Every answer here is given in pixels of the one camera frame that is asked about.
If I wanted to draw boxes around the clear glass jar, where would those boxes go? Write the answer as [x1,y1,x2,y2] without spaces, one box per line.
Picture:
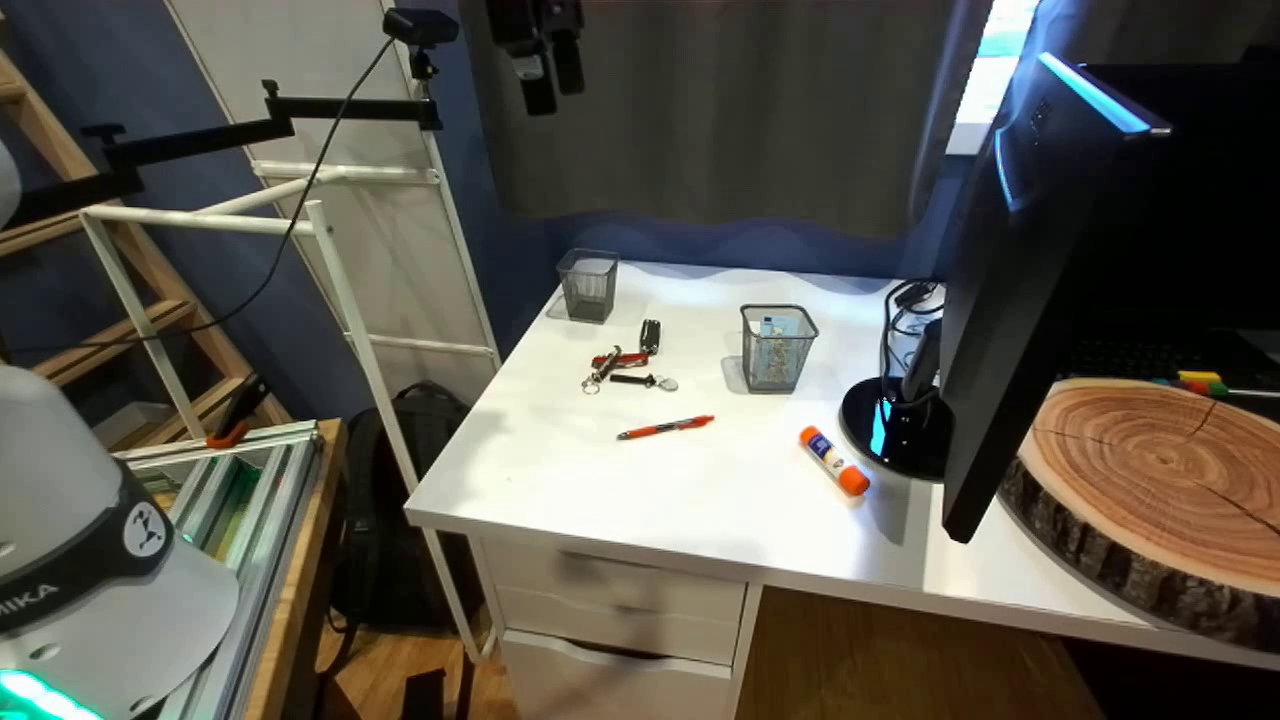
[881,275,947,388]

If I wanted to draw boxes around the orange pen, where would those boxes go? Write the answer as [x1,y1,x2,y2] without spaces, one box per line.
[613,411,721,445]

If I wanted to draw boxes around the white metal rack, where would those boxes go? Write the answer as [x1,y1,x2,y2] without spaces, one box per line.
[78,157,506,663]

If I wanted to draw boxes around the black camera cable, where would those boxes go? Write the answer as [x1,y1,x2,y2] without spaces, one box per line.
[185,36,405,337]

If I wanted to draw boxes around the white desk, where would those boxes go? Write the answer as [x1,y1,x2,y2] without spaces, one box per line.
[399,256,1280,720]

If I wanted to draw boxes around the orange capped paper glue stick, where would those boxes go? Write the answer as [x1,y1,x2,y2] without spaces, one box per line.
[796,426,875,506]

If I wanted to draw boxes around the wooden framed glass panels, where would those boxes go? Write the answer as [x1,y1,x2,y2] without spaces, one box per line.
[114,418,354,720]

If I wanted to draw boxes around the black camera on boom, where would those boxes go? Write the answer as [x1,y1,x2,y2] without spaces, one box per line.
[380,6,463,86]

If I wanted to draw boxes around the wooden ladder shelf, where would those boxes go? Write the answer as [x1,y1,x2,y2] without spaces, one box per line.
[0,47,292,453]

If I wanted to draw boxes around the grey curtain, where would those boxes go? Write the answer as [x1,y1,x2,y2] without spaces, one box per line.
[457,0,996,253]

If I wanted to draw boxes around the white desk drawer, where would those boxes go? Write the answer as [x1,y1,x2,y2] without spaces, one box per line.
[496,629,742,720]
[473,535,751,670]

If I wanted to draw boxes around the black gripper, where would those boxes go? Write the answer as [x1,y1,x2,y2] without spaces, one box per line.
[482,0,588,119]

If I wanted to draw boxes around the round wood slice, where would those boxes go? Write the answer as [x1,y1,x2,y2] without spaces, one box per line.
[996,371,1280,657]

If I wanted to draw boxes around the coloured highlighter markers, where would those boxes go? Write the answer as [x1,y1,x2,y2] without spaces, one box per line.
[1174,370,1280,403]

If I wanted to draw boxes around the black computer monitor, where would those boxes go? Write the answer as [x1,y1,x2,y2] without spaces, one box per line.
[938,47,1280,550]

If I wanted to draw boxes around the black backpack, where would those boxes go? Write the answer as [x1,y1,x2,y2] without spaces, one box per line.
[326,382,473,636]

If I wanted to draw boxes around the square mesh pen basket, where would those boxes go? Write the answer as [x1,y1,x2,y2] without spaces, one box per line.
[735,300,823,398]

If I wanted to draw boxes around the small dark mesh cup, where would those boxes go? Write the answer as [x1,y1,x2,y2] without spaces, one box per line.
[561,256,621,327]

